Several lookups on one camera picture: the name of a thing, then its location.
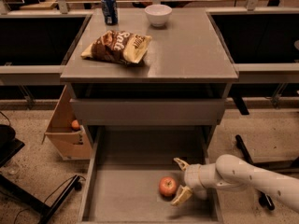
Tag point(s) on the white bowl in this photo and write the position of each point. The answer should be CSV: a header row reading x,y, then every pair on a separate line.
x,y
158,15

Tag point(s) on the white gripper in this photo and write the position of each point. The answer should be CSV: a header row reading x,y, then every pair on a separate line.
x,y
192,176

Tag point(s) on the blue soda can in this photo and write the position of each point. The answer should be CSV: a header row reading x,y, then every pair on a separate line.
x,y
110,11

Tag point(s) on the grey drawer cabinet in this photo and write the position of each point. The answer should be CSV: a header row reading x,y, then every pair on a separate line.
x,y
185,60

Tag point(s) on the black table leg right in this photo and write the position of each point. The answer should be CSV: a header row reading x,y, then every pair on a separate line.
x,y
264,200

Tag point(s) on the black stand base left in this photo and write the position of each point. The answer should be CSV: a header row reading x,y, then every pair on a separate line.
x,y
33,193

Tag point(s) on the cardboard box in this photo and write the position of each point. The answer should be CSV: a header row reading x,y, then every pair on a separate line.
x,y
70,144

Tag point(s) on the red apple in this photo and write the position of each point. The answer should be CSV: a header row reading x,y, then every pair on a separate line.
x,y
168,186

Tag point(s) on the open middle drawer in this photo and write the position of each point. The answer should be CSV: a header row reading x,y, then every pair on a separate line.
x,y
125,169

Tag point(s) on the orange fruit in box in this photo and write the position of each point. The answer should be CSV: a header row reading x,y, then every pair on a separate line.
x,y
75,125

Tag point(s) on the closed top drawer front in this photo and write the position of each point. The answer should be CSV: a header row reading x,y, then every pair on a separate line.
x,y
148,112

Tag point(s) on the brown chip bag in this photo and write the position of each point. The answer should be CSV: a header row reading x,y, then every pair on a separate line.
x,y
118,47

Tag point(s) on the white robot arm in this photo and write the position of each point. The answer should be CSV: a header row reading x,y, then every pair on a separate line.
x,y
230,172

